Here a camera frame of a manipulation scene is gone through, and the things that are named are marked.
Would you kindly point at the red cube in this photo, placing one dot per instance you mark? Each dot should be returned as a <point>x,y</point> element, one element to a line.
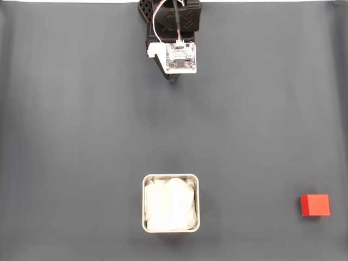
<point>316,205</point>

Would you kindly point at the white square metal box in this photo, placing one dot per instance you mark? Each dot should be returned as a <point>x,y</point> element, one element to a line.
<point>143,204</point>

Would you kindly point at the dark grey table mat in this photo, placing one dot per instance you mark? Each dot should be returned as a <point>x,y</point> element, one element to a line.
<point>81,136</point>

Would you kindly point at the white crumpled tissue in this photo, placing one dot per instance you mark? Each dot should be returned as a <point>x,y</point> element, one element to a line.
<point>168,204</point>

